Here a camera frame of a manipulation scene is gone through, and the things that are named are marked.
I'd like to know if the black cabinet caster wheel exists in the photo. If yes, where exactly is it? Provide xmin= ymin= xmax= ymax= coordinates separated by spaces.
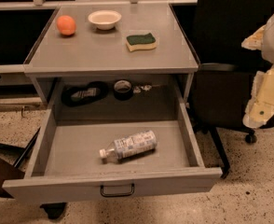
xmin=41 ymin=203 xmax=66 ymax=220

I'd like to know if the black tape roll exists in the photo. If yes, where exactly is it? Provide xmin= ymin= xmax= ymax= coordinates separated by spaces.
xmin=114 ymin=79 xmax=133 ymax=101

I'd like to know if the black strap with label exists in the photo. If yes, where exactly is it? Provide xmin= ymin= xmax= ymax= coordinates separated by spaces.
xmin=61 ymin=80 xmax=109 ymax=107

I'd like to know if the orange fruit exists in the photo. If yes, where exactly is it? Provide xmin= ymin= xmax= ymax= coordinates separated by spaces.
xmin=56 ymin=15 xmax=76 ymax=35

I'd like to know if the black office chair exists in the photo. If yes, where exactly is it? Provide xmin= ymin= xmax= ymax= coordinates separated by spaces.
xmin=171 ymin=0 xmax=274 ymax=179

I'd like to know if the crumpled small wrapper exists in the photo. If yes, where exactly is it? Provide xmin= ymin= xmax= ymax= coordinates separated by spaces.
xmin=133 ymin=85 xmax=152 ymax=94

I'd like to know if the grey drawer cabinet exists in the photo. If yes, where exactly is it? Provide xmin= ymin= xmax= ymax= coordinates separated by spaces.
xmin=0 ymin=2 xmax=201 ymax=220

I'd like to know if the black drawer handle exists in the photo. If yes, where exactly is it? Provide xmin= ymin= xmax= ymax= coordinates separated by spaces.
xmin=100 ymin=184 xmax=135 ymax=198

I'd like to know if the clear plastic water bottle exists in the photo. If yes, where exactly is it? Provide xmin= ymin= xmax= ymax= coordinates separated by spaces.
xmin=99 ymin=130 xmax=158 ymax=161

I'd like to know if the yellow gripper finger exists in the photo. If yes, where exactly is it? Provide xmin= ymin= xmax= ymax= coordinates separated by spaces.
xmin=242 ymin=65 xmax=274 ymax=129
xmin=241 ymin=26 xmax=265 ymax=50

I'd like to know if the green yellow sponge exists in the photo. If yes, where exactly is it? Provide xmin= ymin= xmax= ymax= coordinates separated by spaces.
xmin=126 ymin=33 xmax=157 ymax=52

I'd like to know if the white bowl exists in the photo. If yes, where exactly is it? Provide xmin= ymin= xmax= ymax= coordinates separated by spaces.
xmin=88 ymin=10 xmax=122 ymax=31

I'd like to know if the grey open top drawer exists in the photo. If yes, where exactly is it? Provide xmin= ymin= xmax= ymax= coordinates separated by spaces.
xmin=3 ymin=76 xmax=222 ymax=203

